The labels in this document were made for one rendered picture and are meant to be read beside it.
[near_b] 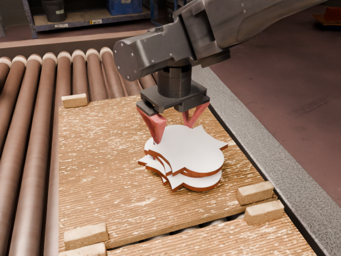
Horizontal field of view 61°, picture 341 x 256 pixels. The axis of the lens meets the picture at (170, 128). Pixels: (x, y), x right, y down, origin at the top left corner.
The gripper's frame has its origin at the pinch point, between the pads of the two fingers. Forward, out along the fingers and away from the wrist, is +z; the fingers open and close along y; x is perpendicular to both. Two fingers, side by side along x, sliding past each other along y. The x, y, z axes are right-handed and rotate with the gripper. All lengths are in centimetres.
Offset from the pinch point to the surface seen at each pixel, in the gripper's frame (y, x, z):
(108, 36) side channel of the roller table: -20, -66, 4
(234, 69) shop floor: -202, -152, 99
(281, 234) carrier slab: -1.2, 24.9, 4.0
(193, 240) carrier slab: 9.8, 17.8, 4.2
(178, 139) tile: 0.3, 2.3, 0.2
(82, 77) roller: -0.2, -45.1, 7.1
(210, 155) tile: -1.3, 9.2, 0.0
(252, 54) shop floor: -252, -168, 99
